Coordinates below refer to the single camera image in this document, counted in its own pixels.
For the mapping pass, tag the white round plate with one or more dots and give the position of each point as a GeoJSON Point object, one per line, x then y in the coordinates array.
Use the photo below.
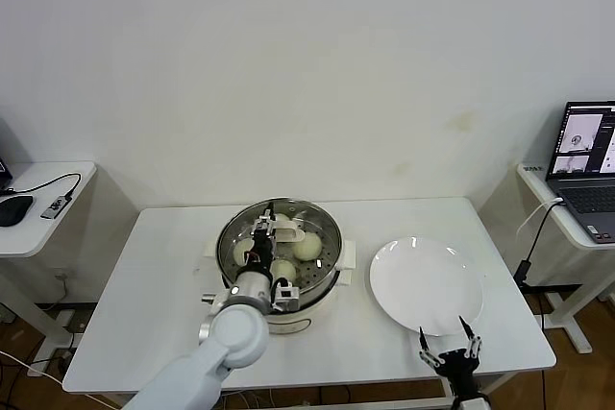
{"type": "Point", "coordinates": [418, 285]}

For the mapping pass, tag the grey open laptop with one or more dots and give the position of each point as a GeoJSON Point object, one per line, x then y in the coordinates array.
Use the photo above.
{"type": "Point", "coordinates": [583, 199]}

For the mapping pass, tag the wall socket plug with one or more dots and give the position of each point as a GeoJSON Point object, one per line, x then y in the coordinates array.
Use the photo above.
{"type": "Point", "coordinates": [63, 274]}

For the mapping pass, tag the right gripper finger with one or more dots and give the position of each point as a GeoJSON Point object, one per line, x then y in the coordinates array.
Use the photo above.
{"type": "Point", "coordinates": [473, 340]}
{"type": "Point", "coordinates": [424, 345]}

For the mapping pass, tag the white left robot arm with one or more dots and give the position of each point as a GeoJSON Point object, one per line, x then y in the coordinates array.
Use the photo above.
{"type": "Point", "coordinates": [216, 333]}

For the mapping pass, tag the grey usb hub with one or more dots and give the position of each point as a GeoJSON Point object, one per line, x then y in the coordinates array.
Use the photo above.
{"type": "Point", "coordinates": [55, 206]}

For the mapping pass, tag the stainless steel steamer basket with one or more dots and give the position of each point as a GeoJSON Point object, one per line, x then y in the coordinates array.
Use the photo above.
{"type": "Point", "coordinates": [322, 287]}

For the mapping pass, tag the black computer mouse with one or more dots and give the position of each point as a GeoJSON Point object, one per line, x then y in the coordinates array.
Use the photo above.
{"type": "Point", "coordinates": [14, 210]}

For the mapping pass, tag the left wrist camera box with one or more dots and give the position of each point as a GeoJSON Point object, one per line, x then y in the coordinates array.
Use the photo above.
{"type": "Point", "coordinates": [286, 296]}

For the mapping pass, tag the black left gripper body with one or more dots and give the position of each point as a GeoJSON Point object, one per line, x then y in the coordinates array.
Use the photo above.
{"type": "Point", "coordinates": [262, 251]}

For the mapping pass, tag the white side table with laptop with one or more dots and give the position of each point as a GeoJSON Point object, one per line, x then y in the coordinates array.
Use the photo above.
{"type": "Point", "coordinates": [533, 184]}

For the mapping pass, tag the white side table with mouse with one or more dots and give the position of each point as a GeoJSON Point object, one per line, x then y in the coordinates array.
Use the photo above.
{"type": "Point", "coordinates": [48, 232]}

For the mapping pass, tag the cream electric cooker base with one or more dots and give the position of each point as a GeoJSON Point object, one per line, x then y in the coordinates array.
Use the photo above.
{"type": "Point", "coordinates": [317, 314]}

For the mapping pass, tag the white main table frame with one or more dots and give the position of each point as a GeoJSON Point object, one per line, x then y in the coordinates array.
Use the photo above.
{"type": "Point", "coordinates": [384, 402]}

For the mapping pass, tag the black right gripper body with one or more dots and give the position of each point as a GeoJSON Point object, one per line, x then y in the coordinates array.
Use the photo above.
{"type": "Point", "coordinates": [459, 369]}

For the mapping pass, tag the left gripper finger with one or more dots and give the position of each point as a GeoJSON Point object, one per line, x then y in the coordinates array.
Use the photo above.
{"type": "Point", "coordinates": [271, 223]}
{"type": "Point", "coordinates": [259, 227]}

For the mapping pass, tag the dark screen device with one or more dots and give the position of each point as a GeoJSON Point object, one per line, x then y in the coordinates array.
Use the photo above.
{"type": "Point", "coordinates": [4, 170]}

